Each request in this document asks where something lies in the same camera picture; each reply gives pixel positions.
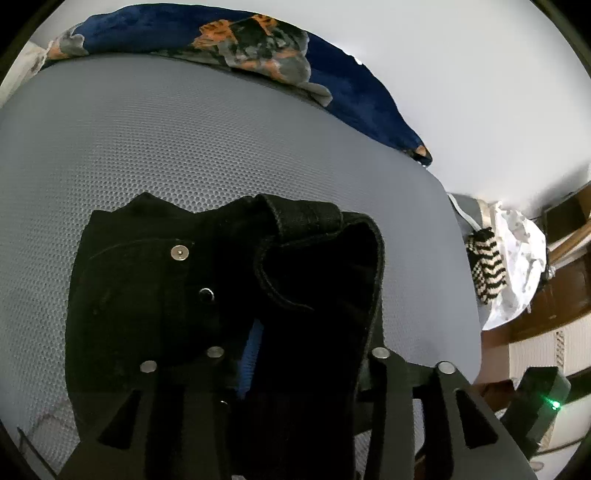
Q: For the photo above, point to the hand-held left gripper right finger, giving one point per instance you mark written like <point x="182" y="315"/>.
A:
<point x="381" y="383"/>

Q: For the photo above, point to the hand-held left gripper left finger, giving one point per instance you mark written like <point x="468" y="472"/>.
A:
<point x="248" y="369"/>

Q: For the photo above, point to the black pants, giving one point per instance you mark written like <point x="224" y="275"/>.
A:
<point x="138" y="286"/>

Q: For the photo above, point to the brown wooden cabinet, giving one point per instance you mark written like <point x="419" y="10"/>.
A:
<point x="558" y="300"/>

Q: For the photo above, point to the striped knit cloth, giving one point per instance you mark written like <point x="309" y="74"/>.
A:
<point x="487" y="267"/>

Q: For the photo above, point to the white patterned cloth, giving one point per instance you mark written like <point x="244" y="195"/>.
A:
<point x="521" y="258"/>

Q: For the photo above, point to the grey mesh mattress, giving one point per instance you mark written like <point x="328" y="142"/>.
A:
<point x="231" y="138"/>

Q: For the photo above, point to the blue printed blanket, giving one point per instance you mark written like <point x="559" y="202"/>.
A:
<point x="360" y="101"/>

